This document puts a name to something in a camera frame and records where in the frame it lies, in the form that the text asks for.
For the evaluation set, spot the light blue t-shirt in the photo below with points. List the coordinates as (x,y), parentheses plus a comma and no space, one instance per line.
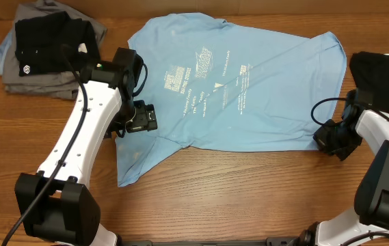
(220,86)

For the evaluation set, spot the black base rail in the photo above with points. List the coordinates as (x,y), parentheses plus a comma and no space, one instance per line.
(271,241)

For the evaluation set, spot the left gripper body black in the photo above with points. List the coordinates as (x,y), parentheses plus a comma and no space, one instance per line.
(135,117)

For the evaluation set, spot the light blue folded garment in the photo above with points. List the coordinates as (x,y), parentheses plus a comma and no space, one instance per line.
(4,47)

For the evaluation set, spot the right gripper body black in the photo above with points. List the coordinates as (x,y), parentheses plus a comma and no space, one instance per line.
(326,137)

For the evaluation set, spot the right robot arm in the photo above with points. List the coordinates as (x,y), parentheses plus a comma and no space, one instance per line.
(369,217)

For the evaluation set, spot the black folded shirt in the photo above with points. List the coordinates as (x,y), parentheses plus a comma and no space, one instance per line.
(54,43)

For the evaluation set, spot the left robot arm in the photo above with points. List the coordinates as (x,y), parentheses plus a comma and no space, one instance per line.
(55,203)

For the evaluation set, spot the grey folded garment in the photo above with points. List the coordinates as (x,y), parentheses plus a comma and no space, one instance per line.
(57,85)

